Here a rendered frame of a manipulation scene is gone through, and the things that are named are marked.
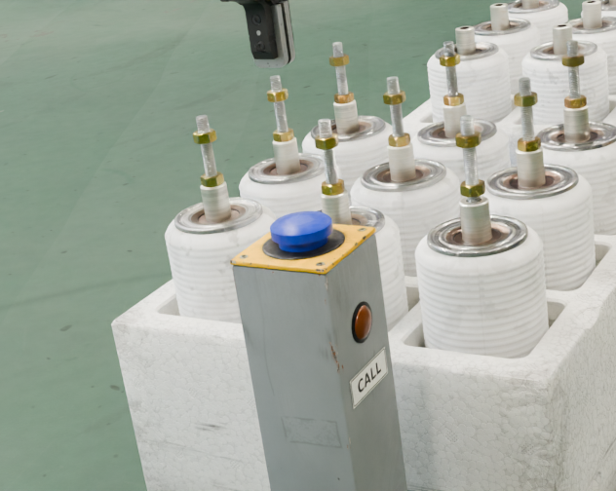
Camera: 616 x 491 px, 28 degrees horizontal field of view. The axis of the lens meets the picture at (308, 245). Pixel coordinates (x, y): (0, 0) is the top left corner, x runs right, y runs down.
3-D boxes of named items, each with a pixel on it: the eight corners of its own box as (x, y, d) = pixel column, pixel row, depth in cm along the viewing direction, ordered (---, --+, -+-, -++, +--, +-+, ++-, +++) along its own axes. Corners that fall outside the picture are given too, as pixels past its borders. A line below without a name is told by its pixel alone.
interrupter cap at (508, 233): (531, 255, 88) (531, 246, 88) (427, 265, 89) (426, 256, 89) (524, 217, 95) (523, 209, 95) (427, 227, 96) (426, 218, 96)
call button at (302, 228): (346, 240, 79) (342, 210, 78) (316, 265, 76) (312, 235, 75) (293, 236, 81) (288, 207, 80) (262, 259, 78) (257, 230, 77)
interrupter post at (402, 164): (416, 183, 106) (412, 147, 105) (389, 185, 106) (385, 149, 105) (417, 173, 108) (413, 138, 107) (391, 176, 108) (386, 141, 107)
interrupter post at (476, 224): (494, 245, 91) (490, 204, 90) (461, 248, 91) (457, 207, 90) (492, 233, 93) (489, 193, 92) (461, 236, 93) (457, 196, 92)
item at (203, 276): (193, 435, 106) (155, 245, 100) (204, 383, 115) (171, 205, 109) (302, 424, 106) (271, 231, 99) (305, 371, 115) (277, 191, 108)
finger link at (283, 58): (250, 4, 73) (260, 64, 75) (245, 6, 73) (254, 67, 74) (282, 3, 72) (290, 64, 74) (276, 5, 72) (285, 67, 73)
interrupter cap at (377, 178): (445, 191, 103) (445, 183, 103) (357, 199, 104) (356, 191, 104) (447, 162, 110) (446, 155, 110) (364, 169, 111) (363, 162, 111)
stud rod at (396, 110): (405, 163, 106) (396, 79, 103) (394, 164, 106) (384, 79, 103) (408, 159, 107) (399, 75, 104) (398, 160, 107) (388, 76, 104)
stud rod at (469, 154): (465, 214, 91) (456, 117, 88) (474, 209, 92) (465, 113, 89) (476, 216, 91) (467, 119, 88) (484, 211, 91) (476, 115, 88)
